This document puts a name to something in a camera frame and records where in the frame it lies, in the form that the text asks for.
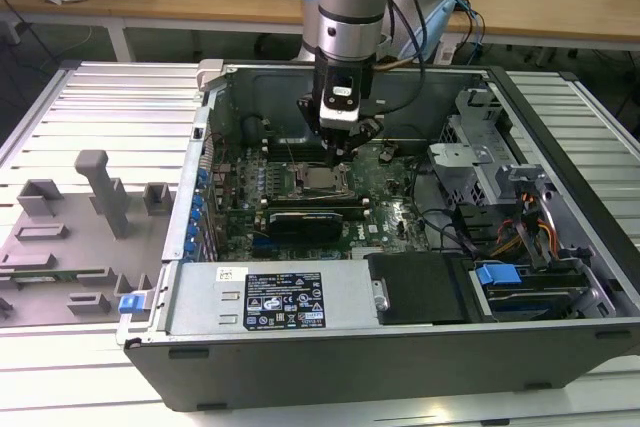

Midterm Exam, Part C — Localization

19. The black hard disk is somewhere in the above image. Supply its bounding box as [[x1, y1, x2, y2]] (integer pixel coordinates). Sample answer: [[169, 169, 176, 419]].
[[487, 286, 576, 321]]

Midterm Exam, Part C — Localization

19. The green RAM stick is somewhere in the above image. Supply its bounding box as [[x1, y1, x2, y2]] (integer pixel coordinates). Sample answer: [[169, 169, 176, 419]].
[[9, 271, 81, 284]]

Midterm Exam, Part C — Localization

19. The blue cable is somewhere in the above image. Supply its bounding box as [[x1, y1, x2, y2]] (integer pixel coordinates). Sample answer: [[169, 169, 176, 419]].
[[452, 0, 486, 66]]

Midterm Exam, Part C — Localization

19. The CPU socket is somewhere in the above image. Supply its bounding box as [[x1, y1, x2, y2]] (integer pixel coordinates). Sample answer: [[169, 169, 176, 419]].
[[294, 162, 352, 198]]

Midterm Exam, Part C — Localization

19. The blue disk carrier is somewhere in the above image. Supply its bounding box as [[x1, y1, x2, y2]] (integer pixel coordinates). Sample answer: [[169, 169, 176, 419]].
[[477, 264, 521, 291]]

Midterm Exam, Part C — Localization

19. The black round fan housing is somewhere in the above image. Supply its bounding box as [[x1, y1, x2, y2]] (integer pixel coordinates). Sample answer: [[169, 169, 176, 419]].
[[242, 116, 271, 148]]

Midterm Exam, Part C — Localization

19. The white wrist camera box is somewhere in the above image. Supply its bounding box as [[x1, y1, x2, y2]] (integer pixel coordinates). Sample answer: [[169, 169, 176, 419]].
[[318, 77, 362, 129]]

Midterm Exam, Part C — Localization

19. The black plastic drive shroud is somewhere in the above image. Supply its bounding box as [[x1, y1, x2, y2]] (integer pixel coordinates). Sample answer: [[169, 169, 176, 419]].
[[367, 252, 484, 326]]

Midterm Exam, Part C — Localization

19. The metal drive cage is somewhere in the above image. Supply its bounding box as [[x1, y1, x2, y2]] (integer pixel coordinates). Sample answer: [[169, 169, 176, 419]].
[[429, 89, 546, 206]]

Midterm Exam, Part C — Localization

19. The grey parts rack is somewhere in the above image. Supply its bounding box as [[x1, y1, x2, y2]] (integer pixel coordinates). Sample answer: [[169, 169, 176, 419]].
[[0, 149, 176, 331]]

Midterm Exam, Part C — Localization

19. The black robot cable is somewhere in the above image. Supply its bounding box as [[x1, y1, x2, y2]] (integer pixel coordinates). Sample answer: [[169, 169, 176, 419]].
[[384, 0, 427, 114]]

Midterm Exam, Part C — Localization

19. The black graphics card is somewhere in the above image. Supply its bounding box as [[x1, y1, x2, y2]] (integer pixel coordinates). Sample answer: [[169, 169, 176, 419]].
[[267, 211, 345, 248]]

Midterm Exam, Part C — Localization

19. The black open PC case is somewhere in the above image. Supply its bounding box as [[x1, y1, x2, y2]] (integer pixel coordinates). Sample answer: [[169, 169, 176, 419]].
[[115, 59, 640, 411]]

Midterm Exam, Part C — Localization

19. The grey power supply unit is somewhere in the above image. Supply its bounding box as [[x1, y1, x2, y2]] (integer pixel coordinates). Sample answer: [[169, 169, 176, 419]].
[[164, 261, 381, 336]]

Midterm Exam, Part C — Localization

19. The silver CPU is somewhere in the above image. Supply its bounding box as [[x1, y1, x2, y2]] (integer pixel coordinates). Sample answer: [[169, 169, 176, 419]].
[[302, 166, 336, 191]]

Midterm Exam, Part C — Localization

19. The green motherboard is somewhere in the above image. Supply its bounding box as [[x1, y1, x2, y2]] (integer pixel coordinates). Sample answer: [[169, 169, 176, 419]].
[[212, 139, 431, 263]]

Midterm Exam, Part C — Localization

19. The orange yellow wire bundle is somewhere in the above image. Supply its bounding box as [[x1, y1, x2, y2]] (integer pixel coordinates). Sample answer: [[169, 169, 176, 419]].
[[492, 191, 559, 258]]

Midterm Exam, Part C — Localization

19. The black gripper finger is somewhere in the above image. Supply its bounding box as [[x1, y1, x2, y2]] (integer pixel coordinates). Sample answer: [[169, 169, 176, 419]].
[[297, 93, 341, 166], [339, 119, 385, 163]]

